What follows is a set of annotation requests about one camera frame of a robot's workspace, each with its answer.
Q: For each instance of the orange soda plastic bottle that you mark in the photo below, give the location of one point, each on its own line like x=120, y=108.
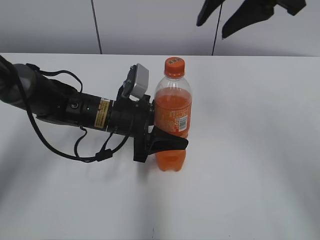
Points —
x=173, y=107

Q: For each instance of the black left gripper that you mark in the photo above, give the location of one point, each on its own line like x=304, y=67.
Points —
x=132, y=118

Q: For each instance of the orange bottle cap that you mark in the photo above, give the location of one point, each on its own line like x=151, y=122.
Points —
x=174, y=67

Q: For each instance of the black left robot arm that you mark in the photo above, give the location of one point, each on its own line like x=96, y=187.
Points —
x=44, y=98

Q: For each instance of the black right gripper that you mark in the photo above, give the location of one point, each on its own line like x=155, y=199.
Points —
x=255, y=11

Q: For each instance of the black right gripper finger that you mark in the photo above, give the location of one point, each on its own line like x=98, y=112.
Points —
x=209, y=6

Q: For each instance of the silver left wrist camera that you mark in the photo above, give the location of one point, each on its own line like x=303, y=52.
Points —
x=137, y=81

